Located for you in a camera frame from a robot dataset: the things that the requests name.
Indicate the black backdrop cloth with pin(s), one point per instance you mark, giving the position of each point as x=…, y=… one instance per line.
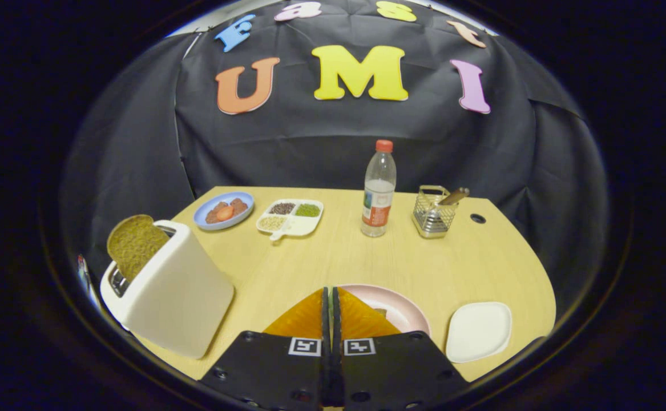
x=310, y=142

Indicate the plain brown bread slice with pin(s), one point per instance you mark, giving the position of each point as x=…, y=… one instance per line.
x=136, y=245

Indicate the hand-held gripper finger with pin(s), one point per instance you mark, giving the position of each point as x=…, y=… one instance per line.
x=336, y=319
x=326, y=319

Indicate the small white plate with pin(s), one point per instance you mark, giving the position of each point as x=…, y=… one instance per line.
x=478, y=331

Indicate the pile of green beans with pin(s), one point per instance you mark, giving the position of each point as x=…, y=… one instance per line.
x=307, y=210

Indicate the white toaster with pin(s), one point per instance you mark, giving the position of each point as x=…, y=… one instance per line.
x=178, y=297

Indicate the clear plastic bottle red cap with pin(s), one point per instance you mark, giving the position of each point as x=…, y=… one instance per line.
x=378, y=200

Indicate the red tomato slice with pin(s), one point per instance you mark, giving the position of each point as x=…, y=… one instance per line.
x=225, y=213

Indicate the blue plate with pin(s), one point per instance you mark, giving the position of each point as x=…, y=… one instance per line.
x=201, y=216

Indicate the pile of pale beans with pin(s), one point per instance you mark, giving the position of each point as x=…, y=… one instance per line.
x=272, y=222

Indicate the white divided tray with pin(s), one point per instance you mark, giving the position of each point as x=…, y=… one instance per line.
x=304, y=226

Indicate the pile of dark beans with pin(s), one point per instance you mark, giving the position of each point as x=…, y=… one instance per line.
x=282, y=208

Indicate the brown meat patty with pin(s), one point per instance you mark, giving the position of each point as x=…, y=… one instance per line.
x=212, y=215
x=239, y=205

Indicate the pink plate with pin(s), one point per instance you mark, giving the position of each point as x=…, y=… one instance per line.
x=404, y=308

